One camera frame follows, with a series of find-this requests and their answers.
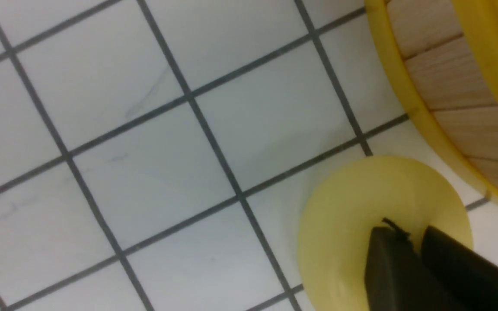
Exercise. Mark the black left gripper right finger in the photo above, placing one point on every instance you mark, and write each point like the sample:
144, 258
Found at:
467, 276

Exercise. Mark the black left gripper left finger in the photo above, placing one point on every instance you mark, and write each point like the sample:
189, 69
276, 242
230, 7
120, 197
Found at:
396, 279

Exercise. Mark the yellow bun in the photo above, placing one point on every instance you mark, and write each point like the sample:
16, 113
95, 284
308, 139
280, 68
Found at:
336, 224

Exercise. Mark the bamboo steamer tray yellow rim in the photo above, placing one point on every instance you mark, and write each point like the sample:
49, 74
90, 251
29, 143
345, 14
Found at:
441, 58

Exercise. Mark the white grid tablecloth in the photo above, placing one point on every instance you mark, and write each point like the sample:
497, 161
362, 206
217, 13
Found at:
157, 154

